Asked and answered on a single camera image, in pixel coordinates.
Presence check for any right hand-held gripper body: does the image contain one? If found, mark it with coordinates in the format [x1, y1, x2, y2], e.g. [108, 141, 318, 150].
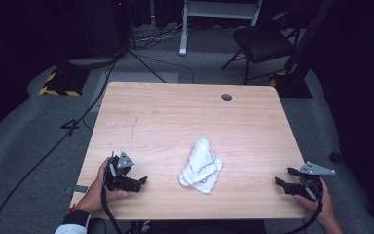
[286, 161, 336, 201]

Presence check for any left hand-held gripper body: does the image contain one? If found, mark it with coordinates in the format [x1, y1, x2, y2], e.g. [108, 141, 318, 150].
[104, 151, 141, 193]

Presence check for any white cloth with red stitching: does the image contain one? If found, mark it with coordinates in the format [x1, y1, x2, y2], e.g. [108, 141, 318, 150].
[177, 137, 224, 195]

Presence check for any person's right hand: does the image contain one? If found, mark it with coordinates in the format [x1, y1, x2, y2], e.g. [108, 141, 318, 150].
[293, 179, 337, 227]

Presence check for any person's left hand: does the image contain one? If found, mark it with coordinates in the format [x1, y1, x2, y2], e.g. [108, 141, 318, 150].
[74, 157, 130, 214]

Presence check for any small black round object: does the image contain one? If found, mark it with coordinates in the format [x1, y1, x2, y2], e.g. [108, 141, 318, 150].
[328, 149, 343, 164]

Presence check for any grey tape piece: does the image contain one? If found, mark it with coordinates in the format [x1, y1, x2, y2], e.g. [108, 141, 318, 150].
[65, 184, 90, 195]

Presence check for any black stand with striped base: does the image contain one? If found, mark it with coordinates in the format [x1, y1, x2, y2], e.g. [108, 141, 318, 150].
[269, 0, 337, 99]
[38, 66, 91, 97]

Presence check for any black folding chair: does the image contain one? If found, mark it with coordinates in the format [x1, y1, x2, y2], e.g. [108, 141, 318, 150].
[221, 8, 306, 86]

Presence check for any right hand-held gripper black cable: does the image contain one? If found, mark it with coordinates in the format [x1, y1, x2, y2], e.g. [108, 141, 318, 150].
[281, 194, 325, 234]

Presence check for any hand-held gripper black cable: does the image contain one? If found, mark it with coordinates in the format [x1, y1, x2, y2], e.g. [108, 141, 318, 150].
[281, 194, 325, 234]
[100, 175, 125, 234]

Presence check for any left hand-held gripper black cable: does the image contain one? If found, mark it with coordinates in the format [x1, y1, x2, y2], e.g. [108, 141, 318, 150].
[100, 175, 125, 234]

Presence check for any orange wrist bracelet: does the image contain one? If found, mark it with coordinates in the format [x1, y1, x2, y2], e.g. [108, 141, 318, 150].
[67, 204, 92, 215]

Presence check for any thick black floor cable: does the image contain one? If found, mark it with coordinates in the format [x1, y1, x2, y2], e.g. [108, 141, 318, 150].
[0, 55, 121, 234]

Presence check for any thin black floor cable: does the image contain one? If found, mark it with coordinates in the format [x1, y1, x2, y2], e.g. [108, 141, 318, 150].
[132, 52, 196, 84]

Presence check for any grey metal base plate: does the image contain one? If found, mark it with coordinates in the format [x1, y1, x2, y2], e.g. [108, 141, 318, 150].
[67, 56, 121, 69]

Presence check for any bundle of floor cables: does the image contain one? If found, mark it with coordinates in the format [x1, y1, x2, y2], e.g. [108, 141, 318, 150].
[130, 22, 196, 50]

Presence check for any white metal desk frame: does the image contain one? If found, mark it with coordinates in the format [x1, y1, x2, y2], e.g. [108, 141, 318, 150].
[178, 0, 264, 57]

